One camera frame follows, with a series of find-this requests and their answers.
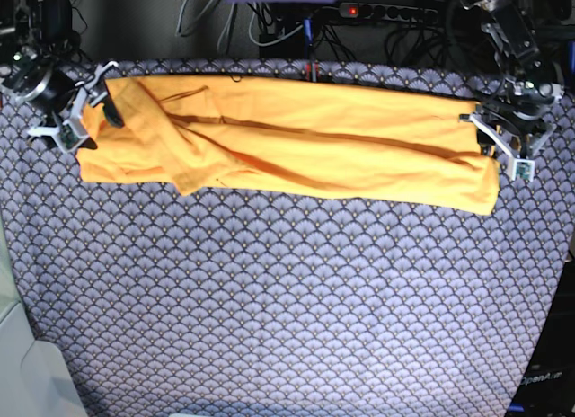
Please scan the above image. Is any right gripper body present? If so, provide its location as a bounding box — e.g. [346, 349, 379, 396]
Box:
[26, 60, 119, 153]

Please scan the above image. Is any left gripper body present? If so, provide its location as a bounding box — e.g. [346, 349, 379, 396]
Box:
[458, 104, 557, 182]

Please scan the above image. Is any yellow T-shirt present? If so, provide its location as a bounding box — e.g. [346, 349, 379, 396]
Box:
[76, 75, 500, 215]

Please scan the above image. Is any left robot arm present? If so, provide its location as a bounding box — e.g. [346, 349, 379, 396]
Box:
[459, 0, 564, 182]

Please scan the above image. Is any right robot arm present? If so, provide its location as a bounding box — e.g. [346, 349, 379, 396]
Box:
[1, 0, 123, 154]

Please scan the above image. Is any black power strip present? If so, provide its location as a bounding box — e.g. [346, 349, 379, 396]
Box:
[339, 3, 439, 24]

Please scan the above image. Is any red black clip marker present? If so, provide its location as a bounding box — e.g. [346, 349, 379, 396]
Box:
[305, 61, 318, 83]

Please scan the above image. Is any blue patterned table cloth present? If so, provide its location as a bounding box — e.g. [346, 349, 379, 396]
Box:
[0, 57, 575, 417]

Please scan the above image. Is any black OpenArm box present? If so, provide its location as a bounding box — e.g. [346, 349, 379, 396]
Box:
[506, 261, 574, 416]

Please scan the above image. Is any white plastic bin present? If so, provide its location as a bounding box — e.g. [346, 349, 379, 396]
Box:
[0, 236, 89, 417]

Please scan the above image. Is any white cable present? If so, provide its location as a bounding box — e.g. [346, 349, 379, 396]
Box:
[248, 3, 306, 48]

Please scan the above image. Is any blue cable plug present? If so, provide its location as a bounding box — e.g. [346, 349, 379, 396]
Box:
[303, 18, 313, 48]

